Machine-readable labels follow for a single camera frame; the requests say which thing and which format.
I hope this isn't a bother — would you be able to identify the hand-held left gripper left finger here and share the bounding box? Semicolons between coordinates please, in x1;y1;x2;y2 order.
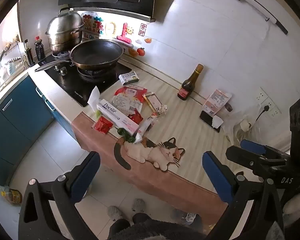
18;151;110;240

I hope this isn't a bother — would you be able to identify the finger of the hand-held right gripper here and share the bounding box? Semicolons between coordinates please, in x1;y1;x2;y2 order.
240;139;290;157
226;146;289;173

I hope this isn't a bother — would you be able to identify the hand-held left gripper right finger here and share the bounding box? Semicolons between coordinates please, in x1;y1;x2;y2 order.
202;151;285;240

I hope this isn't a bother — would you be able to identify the white translucent plastic bag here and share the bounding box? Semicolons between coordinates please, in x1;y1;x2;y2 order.
87;86;100;112

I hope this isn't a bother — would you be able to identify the red and white plastic package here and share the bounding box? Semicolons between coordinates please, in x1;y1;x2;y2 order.
114;85;148;114

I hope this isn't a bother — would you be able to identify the person's right forearm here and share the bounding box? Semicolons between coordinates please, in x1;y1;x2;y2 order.
282;192;300;217

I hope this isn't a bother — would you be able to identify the white roll in bag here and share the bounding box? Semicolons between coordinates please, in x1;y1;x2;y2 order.
240;119;253;132

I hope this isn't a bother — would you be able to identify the large clear plastic bag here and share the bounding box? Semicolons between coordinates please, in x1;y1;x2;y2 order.
222;105;290;153

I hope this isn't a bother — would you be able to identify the grey fuzzy slipper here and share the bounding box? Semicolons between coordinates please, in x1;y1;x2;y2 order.
107;206;124;222
132;199;145;212

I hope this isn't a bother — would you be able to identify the red sauce sachet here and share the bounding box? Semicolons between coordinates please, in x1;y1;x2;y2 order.
94;117;114;135

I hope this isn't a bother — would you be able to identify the dark sneaker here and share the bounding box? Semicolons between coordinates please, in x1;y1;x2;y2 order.
172;209;203;228

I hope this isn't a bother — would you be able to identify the cat print counter mat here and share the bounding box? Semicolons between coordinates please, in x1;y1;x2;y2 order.
71;69;243;220

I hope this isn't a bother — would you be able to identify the green pepper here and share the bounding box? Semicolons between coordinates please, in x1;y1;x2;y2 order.
117;127;135;143

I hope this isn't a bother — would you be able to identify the black smartphone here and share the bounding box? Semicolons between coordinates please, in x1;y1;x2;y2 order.
199;110;222;133

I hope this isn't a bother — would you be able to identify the orange pink leaning package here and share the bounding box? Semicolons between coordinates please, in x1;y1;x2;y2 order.
203;89;232;117

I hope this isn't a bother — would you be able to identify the white pink toothpaste box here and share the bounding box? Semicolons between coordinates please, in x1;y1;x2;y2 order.
96;99;140;134

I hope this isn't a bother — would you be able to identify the blue counter cabinet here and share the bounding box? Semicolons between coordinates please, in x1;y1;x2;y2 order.
36;86;77;140

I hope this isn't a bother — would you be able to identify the person's left leg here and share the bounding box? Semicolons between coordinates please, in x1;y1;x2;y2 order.
109;219;132;240

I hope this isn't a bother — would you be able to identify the person's leg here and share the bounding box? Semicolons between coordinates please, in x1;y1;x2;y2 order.
109;219;132;240
132;212;153;227

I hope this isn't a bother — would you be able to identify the person's right leg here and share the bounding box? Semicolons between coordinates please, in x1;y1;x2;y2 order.
132;212;153;227

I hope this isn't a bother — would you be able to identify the red crumpled packet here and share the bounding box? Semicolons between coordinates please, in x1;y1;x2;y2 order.
128;112;143;125

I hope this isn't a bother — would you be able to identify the white pink torn wrapper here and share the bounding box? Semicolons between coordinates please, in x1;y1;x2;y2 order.
134;115;158;144

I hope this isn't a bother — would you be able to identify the person's dark fuzzy robe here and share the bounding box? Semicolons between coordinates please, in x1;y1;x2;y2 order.
130;219;205;240

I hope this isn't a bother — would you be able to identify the yellow cooking oil bottle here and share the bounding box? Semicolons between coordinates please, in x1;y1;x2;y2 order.
0;188;23;203

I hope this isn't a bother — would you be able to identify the crumpled printed wrapper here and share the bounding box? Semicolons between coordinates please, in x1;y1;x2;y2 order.
154;106;168;117

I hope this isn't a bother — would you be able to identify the dark bottle with gold cap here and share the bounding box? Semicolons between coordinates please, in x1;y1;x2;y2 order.
177;64;204;101

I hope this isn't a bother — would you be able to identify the black glass gas stove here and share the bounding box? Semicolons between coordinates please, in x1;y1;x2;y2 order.
36;52;132;107

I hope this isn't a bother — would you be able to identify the orange strip wrapper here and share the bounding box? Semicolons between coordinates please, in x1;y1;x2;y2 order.
143;92;163;112

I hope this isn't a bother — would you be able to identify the white green medicine box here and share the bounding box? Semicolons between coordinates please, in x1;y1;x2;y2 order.
119;72;140;85

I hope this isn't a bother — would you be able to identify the short dark sauce bottle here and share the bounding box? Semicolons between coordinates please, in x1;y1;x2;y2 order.
34;36;46;61

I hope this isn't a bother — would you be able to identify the metal dish rack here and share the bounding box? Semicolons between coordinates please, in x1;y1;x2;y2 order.
0;37;28;98

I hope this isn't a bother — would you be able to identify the steel steamer pot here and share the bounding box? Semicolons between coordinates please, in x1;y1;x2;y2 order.
45;11;85;53

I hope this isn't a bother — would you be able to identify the black plug with cable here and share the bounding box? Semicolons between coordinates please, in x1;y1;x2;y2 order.
255;105;270;123

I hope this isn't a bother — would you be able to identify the white wall socket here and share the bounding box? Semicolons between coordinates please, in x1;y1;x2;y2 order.
255;87;282;117

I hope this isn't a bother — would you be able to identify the blue cabinet with silver handles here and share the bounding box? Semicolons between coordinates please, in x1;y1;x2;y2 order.
0;76;54;178

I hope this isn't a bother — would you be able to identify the dark wok with handle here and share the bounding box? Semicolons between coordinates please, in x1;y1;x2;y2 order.
34;39;124;72

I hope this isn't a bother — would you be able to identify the black wall rod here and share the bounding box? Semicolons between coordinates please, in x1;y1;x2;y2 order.
239;0;289;35

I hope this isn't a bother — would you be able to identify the pink wall decoration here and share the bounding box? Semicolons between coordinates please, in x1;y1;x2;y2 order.
117;22;135;44

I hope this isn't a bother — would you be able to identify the yellow wall decoration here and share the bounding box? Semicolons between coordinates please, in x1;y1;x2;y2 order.
105;21;115;37

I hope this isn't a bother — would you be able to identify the white wall rail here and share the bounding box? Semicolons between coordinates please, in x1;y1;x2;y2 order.
227;0;278;24

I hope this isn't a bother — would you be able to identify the red blue wall decoration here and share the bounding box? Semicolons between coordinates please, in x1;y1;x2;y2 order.
82;14;106;40

